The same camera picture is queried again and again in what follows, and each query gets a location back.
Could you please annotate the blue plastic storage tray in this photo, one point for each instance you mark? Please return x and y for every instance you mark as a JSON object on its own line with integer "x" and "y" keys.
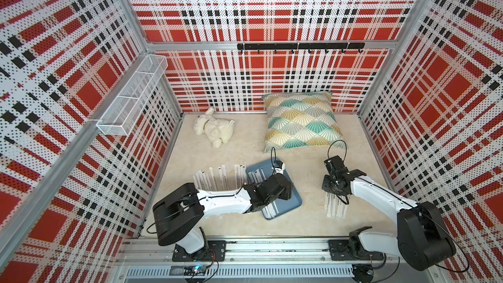
{"x": 260, "y": 172}

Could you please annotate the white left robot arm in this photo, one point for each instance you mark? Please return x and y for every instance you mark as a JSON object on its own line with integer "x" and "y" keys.
{"x": 177, "y": 215}

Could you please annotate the white wire mesh basket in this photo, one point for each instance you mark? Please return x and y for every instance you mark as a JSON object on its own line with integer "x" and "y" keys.
{"x": 122, "y": 115}

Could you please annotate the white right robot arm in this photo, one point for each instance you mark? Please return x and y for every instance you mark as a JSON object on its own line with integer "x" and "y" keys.
{"x": 420, "y": 237}

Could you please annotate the white plush toy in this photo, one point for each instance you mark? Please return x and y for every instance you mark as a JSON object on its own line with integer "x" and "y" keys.
{"x": 218, "y": 131}

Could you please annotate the geometric fan pattern pillow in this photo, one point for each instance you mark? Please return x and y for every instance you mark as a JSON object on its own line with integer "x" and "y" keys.
{"x": 297, "y": 120}

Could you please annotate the green circuit board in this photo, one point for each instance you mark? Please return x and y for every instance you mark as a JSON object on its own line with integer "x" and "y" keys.
{"x": 195, "y": 270}

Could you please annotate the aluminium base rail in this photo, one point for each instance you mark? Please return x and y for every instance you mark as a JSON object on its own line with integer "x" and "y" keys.
{"x": 264, "y": 259}

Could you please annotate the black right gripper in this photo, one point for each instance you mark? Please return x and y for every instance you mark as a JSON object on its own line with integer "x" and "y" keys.
{"x": 325, "y": 185}

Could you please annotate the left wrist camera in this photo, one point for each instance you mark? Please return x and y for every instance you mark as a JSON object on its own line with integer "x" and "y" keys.
{"x": 278, "y": 166}

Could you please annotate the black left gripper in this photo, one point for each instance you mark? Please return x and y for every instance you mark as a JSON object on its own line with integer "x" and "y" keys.
{"x": 287, "y": 191}

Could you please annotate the black wall hook rail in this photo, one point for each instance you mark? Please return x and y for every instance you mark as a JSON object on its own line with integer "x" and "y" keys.
{"x": 344, "y": 46}

